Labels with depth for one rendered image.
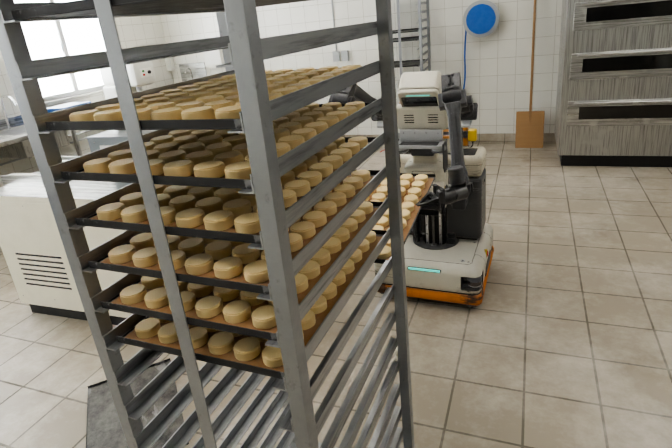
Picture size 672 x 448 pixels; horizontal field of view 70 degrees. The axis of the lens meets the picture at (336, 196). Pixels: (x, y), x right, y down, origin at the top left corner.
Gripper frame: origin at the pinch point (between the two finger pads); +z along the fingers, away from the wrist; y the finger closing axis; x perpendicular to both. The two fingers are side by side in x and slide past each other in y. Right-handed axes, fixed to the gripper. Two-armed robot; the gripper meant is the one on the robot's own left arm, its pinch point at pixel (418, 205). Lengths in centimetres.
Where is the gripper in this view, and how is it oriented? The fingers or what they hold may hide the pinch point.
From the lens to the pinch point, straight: 176.6
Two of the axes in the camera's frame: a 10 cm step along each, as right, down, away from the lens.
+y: 1.2, 8.9, 4.3
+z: -9.2, 2.7, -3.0
